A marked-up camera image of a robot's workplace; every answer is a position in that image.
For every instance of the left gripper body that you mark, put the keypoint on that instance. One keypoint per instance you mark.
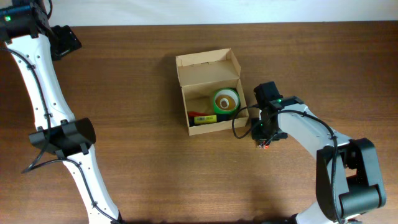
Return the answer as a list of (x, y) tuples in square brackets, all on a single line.
[(63, 42)]

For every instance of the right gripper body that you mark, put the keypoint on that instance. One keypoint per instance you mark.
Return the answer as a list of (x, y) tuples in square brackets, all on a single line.
[(265, 131)]

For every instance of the black and orange stapler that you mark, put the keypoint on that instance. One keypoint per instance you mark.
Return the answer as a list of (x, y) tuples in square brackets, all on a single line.
[(262, 144)]

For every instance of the small yellow tape roll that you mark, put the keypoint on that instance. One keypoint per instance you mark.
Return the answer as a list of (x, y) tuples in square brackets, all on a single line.
[(225, 102)]

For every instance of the green tape roll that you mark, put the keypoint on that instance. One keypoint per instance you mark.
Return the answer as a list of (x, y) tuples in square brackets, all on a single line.
[(226, 91)]

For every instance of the yellow highlighter marker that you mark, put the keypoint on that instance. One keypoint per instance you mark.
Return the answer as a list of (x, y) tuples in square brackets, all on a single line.
[(209, 119)]

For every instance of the orange utility knife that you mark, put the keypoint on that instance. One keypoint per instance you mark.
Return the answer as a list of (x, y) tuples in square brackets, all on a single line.
[(195, 114)]

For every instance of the brown cardboard box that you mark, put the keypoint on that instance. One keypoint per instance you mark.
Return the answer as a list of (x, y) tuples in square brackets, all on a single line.
[(200, 76)]

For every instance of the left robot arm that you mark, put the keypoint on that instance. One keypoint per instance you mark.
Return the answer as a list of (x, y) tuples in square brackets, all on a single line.
[(59, 136)]

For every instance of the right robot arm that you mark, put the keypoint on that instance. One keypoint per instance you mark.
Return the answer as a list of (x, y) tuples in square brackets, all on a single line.
[(348, 175)]

